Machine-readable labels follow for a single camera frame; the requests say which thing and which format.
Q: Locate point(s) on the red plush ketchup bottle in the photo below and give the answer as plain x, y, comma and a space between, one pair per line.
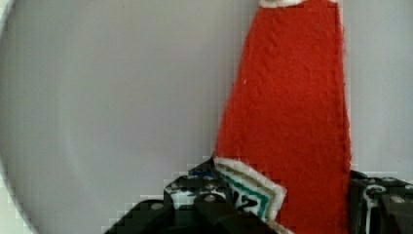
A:
283, 144

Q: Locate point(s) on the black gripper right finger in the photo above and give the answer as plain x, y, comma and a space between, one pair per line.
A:
380, 205

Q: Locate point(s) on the grey round plate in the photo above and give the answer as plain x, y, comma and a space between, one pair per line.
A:
105, 102

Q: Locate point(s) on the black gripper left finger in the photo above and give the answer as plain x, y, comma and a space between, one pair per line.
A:
204, 179

